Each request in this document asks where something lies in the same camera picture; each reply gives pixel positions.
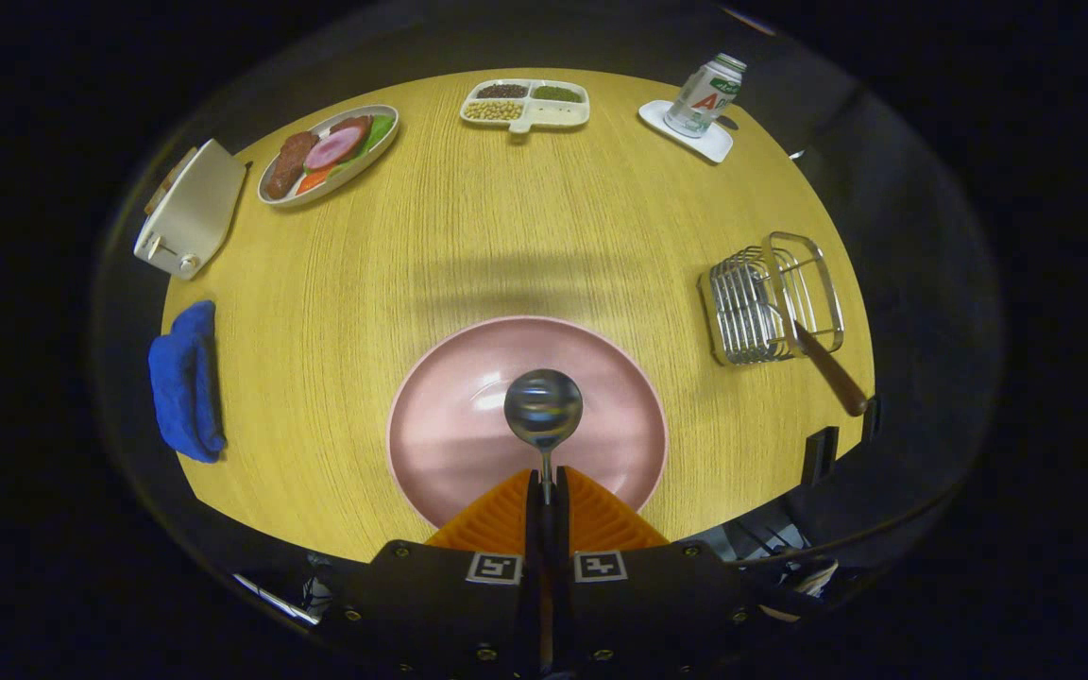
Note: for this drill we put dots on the blue folded cloth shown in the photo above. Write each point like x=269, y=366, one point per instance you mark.
x=185, y=378

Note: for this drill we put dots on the orange carrot slice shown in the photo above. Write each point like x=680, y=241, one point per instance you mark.
x=314, y=179

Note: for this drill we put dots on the white toaster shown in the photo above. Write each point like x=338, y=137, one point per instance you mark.
x=199, y=212

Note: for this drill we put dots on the green lettuce leaf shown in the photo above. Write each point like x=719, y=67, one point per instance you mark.
x=378, y=132

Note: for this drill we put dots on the large brown meat piece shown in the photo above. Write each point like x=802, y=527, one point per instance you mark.
x=289, y=165

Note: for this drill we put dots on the brown toast slice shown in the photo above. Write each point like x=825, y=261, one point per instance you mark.
x=171, y=179

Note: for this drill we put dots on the small brown meat piece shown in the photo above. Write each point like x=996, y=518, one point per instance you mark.
x=352, y=124

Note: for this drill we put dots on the pile of yellow soybeans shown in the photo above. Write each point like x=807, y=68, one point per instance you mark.
x=493, y=110

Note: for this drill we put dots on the white divided tray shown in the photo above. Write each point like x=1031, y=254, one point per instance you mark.
x=558, y=115

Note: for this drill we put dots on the pile of dark red beans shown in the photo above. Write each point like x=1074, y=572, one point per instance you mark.
x=501, y=91

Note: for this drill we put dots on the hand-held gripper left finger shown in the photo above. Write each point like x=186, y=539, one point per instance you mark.
x=533, y=515

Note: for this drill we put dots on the white drink bottle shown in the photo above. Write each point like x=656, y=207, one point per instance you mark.
x=700, y=99

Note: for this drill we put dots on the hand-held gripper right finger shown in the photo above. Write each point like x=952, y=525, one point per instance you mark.
x=559, y=515

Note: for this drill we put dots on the pink ham slice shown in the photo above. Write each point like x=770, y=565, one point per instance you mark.
x=334, y=147

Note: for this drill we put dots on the pink round plate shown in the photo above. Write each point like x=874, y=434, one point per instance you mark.
x=450, y=406

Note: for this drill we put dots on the black table clamp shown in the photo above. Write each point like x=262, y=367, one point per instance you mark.
x=872, y=418
x=820, y=455

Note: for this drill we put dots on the white square coaster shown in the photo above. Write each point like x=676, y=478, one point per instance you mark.
x=709, y=146

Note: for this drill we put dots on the white oval food plate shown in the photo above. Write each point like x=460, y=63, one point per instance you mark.
x=383, y=127

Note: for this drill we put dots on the pile of green beans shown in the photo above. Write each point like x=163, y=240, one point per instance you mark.
x=557, y=93

